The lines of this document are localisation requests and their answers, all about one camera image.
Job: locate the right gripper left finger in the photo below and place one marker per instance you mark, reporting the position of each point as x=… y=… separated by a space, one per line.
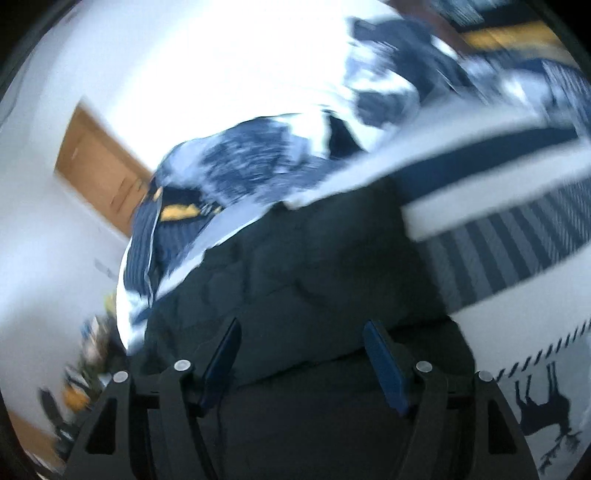
x=115 y=441

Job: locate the black puffer jacket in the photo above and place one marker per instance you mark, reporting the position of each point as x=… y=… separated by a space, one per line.
x=303 y=400

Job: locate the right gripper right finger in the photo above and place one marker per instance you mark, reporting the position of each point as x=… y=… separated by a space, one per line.
x=458 y=427

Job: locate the cluttered wooden side table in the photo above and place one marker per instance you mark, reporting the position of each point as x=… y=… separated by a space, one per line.
x=101 y=355

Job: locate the yellow container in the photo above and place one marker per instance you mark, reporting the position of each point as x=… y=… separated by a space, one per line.
x=74 y=398

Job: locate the bed with striped deer blanket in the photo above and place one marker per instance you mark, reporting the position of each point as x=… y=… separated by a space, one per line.
x=496 y=200

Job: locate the lying HOMES pillow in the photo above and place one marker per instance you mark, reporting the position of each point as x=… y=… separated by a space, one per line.
x=546 y=80

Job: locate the upright HOMES pillow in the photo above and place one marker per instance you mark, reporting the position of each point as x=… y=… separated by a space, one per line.
x=491 y=24

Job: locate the dark striped pillow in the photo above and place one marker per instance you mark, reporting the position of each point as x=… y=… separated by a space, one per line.
x=164 y=226

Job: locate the crumpled white blue duvet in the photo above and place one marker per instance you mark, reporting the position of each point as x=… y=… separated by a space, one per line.
x=393 y=67

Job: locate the brown wooden door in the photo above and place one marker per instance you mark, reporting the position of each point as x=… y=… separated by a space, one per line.
x=101 y=170

